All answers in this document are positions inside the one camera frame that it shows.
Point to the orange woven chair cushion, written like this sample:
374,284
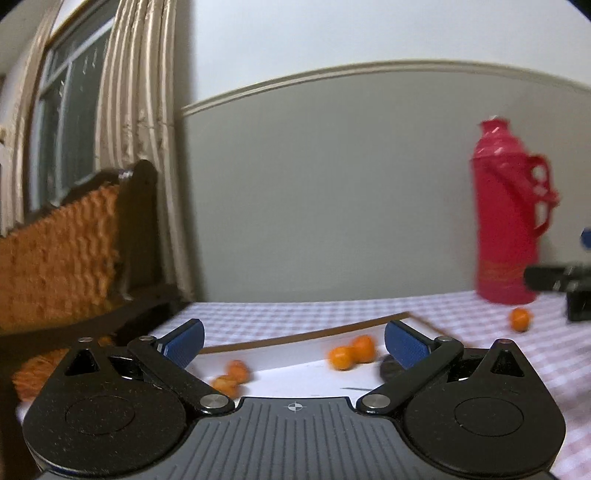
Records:
60,258

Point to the red thermos flask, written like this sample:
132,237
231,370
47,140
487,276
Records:
505,221

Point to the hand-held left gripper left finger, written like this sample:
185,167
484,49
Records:
184,345

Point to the dark round object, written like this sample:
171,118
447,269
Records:
390,369

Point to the window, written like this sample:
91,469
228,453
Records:
69,115

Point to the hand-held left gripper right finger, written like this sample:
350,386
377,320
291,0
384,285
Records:
406,345

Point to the white box with brown rim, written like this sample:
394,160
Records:
295,374

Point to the wrinkled brown-orange fruit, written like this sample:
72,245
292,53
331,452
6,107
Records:
239,370
225,385

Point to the pink checkered tablecloth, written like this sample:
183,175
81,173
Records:
277,318

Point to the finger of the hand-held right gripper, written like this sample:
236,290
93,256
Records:
545,278
587,238

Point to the dark wooden chair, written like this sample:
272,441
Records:
143,207

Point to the beige striped curtain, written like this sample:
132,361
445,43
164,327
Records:
138,92
27,115

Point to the small orange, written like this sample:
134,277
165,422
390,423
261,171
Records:
341,359
521,319
364,347

